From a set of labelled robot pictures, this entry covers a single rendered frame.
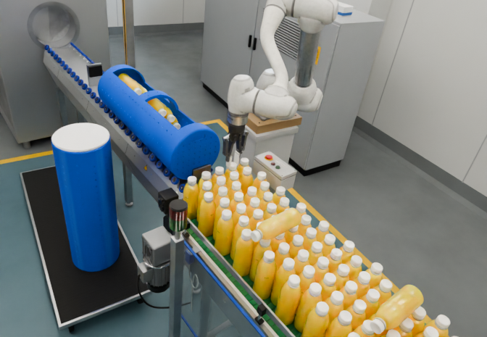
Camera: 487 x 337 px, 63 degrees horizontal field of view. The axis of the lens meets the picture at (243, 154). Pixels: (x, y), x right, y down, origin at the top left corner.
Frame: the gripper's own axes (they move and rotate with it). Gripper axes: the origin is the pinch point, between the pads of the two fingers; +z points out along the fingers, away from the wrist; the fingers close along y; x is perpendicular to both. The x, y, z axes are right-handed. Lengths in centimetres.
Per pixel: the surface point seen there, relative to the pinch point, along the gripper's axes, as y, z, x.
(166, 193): 30.1, 13.2, -8.2
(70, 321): 76, 99, -30
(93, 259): 53, 87, -54
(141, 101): 17, -8, -58
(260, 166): -15.1, 6.5, 3.8
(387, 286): -3, 2, 84
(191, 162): 11.8, 7.6, -16.4
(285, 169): -20.5, 3.5, 15.1
